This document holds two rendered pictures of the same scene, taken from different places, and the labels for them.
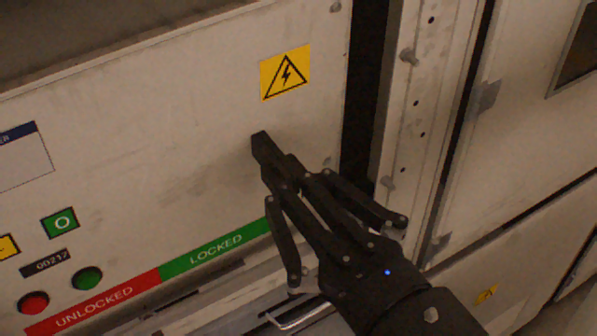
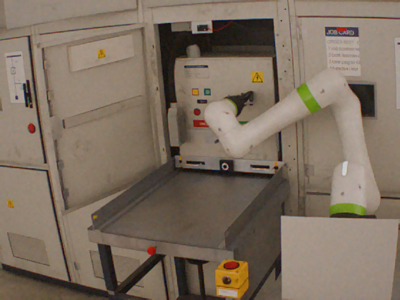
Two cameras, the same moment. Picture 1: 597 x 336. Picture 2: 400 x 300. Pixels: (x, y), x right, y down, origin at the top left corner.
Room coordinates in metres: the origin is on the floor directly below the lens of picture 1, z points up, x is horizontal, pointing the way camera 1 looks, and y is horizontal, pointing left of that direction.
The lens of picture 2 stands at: (-1.07, -1.87, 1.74)
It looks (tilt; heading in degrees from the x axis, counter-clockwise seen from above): 17 degrees down; 57
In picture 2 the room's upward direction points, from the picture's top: 5 degrees counter-clockwise
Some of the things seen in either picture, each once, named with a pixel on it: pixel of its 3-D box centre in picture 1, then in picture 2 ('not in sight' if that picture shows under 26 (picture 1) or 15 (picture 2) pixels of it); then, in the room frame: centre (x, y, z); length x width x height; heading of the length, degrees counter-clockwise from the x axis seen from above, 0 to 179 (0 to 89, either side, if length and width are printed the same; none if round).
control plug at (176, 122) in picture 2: not in sight; (176, 126); (0.20, 0.29, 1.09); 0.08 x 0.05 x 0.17; 31
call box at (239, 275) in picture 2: not in sight; (232, 278); (-0.21, -0.65, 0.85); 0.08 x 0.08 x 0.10; 31
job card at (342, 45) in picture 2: not in sight; (343, 51); (0.61, -0.37, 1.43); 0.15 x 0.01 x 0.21; 121
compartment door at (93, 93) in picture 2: not in sight; (101, 113); (-0.14, 0.37, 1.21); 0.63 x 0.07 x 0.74; 15
